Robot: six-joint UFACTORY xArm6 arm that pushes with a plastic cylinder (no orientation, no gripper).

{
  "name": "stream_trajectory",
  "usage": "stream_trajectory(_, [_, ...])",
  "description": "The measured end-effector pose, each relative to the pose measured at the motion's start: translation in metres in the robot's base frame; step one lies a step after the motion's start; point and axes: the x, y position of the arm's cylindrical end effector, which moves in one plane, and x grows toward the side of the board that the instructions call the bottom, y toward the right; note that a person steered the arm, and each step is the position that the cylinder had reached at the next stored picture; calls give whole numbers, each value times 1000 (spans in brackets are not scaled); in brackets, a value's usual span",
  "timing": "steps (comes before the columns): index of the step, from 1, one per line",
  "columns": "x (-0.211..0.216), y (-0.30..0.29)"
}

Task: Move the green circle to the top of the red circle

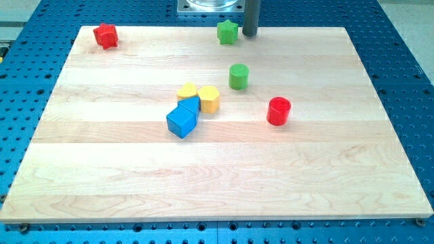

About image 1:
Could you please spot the green cylinder block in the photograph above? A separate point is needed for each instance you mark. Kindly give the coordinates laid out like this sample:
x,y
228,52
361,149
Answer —
x,y
238,76

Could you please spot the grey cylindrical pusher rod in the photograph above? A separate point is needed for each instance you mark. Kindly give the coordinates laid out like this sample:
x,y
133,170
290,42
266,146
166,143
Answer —
x,y
251,18

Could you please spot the blue triangle block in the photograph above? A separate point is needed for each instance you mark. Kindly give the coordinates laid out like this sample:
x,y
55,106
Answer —
x,y
192,104

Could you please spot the red star block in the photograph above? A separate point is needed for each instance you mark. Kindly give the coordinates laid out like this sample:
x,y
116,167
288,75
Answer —
x,y
106,35

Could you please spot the green star block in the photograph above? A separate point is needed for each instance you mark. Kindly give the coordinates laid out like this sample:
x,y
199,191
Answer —
x,y
227,32

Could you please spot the yellow hexagon block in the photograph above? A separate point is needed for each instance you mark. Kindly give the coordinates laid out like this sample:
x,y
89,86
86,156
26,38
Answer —
x,y
209,99

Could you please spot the light wooden board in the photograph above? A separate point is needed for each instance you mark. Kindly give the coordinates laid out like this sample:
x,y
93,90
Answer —
x,y
102,151

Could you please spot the red cylinder block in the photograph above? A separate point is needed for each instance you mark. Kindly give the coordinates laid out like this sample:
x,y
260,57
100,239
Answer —
x,y
278,111

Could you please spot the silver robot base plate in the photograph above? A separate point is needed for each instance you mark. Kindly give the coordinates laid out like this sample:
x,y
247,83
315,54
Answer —
x,y
209,6

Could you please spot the blue cube block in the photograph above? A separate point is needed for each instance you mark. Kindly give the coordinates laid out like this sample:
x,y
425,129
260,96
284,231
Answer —
x,y
181,121

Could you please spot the yellow heart block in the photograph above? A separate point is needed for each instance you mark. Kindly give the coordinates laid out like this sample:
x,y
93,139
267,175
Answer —
x,y
188,90

